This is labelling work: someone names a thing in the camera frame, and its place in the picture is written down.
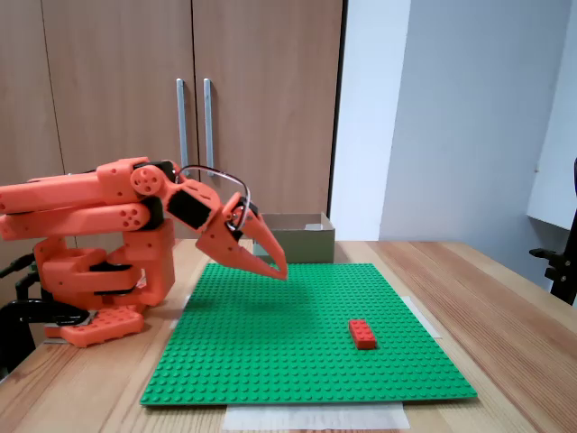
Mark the green lego baseplate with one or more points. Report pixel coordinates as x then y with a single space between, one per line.
270 343

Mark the narrow masking tape strip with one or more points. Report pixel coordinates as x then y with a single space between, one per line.
175 323

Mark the wooden cabinet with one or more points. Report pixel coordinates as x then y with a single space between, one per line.
112 67

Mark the open cardboard box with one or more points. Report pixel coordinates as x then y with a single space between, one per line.
308 246

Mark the black camera stand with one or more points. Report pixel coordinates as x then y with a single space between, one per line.
563 270

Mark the short masking tape strip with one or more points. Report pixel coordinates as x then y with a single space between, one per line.
428 327

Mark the red lego block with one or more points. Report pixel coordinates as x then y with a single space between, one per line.
363 334

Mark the long masking tape strip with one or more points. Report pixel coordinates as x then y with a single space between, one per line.
315 417

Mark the black table clamp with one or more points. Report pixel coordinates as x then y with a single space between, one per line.
45 311

